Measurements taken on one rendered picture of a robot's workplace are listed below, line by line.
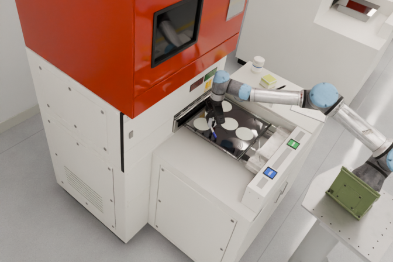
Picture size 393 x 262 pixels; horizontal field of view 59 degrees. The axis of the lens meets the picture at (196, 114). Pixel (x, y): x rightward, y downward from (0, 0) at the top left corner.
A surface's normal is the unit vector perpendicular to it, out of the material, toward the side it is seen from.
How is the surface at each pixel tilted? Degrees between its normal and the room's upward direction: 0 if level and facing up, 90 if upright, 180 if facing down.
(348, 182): 90
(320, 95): 42
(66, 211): 0
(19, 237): 0
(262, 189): 0
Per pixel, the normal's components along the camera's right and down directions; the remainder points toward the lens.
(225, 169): 0.13, -0.72
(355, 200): -0.76, 0.37
